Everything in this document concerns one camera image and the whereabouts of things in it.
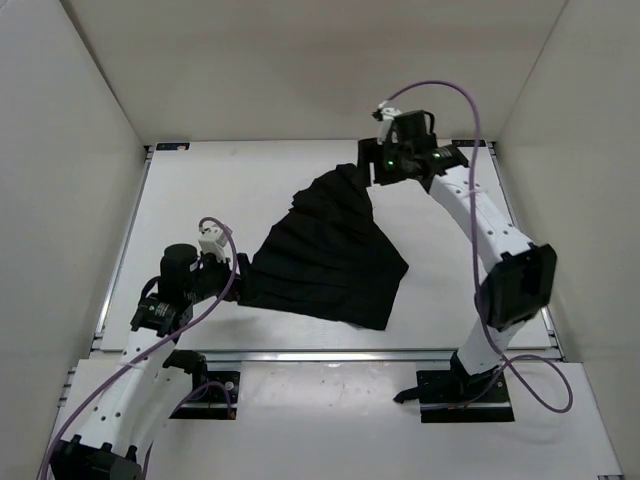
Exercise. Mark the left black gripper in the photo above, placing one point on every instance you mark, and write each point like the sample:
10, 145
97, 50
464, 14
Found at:
245, 265

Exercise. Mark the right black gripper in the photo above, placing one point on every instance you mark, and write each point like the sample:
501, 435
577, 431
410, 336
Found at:
369, 152

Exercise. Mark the black pleated skirt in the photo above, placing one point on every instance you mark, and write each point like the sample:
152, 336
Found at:
327, 258

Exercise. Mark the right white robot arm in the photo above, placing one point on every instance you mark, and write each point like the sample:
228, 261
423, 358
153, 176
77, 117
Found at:
513, 275

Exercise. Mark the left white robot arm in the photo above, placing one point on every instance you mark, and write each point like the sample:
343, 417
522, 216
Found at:
110, 434

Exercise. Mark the right corner label sticker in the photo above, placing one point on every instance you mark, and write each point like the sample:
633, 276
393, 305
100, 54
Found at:
468, 143

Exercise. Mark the corner label sticker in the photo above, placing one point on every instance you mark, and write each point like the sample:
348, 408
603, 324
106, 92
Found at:
172, 146
468, 143

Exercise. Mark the left corner label sticker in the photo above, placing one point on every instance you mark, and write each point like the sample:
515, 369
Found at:
172, 146

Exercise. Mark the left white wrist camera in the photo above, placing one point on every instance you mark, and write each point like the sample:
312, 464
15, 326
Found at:
213, 240

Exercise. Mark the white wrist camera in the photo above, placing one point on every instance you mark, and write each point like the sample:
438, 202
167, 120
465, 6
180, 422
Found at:
385, 114
213, 240

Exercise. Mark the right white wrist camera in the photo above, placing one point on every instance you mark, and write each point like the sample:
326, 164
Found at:
385, 114

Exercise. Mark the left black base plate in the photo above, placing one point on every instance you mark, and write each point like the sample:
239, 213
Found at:
217, 396

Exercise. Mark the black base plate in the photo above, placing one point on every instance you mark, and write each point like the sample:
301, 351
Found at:
444, 402
217, 396

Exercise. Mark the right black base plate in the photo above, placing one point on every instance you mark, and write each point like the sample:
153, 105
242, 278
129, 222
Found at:
444, 402

